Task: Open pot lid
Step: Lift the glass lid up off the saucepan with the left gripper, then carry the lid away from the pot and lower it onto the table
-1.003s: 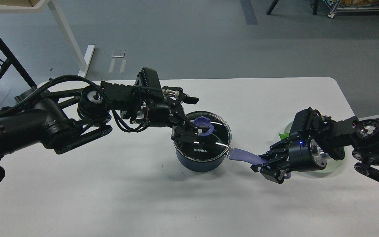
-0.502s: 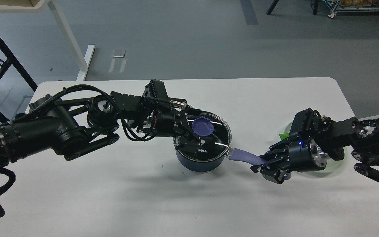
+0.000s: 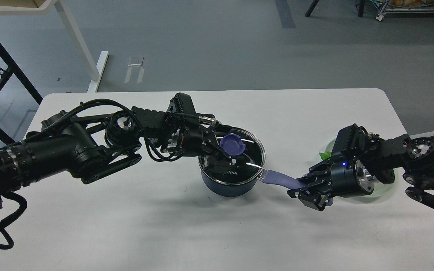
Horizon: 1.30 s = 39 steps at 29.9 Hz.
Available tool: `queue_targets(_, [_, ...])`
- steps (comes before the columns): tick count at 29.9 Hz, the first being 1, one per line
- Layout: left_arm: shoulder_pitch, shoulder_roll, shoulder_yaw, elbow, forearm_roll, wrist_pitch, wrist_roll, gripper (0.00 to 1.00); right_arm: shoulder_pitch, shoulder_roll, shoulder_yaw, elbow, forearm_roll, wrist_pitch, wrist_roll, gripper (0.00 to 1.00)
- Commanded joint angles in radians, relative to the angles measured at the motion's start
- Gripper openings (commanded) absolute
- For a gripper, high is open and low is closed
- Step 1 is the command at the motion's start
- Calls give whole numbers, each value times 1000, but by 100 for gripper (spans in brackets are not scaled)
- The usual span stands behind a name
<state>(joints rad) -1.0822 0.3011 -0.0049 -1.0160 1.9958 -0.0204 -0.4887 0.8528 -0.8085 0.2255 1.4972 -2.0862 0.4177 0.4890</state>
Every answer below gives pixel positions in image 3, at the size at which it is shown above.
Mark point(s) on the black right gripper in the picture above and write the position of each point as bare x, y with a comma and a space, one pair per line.
347, 180

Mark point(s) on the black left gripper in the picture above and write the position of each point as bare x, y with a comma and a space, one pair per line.
195, 141

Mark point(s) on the glass lid with blue knob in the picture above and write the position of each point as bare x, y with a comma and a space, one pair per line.
239, 142

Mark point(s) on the blue saucepan with handle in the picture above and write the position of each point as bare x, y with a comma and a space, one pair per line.
266, 176

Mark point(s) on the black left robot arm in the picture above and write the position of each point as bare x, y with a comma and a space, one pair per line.
101, 137

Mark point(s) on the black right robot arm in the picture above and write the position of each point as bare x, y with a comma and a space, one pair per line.
360, 159

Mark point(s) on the orange toy carrot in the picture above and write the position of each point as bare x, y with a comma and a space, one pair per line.
325, 155

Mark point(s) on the pale green plate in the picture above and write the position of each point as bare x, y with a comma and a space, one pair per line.
380, 191

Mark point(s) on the black chair leg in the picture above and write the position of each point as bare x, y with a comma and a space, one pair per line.
311, 8

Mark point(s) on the metal cart with wheels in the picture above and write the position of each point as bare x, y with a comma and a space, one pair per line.
404, 7

